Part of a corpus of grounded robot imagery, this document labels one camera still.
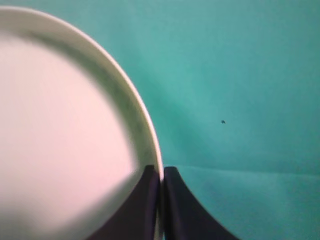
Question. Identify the cream round plastic plate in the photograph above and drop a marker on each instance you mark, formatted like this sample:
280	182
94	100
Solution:
75	135

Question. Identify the green cloth table cover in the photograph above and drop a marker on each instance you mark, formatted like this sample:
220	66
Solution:
233	90

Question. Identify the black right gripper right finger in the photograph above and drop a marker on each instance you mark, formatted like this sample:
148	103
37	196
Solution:
184	217

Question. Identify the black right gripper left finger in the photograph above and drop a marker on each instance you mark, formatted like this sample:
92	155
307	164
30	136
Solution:
136	217

